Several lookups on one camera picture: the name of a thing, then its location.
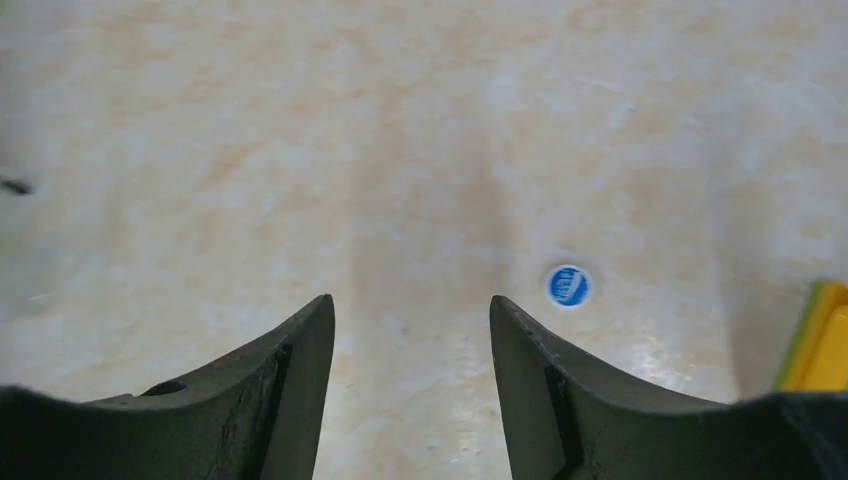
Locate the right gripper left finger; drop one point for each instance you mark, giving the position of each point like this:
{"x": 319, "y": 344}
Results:
{"x": 254, "y": 413}

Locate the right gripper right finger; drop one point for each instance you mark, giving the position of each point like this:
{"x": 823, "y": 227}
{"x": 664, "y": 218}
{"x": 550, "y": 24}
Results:
{"x": 567, "y": 414}

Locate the blue white bottle cap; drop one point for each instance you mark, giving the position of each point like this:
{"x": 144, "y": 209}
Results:
{"x": 569, "y": 286}

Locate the yellow green block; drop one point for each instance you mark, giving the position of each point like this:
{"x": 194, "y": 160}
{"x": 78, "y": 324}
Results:
{"x": 816, "y": 358}

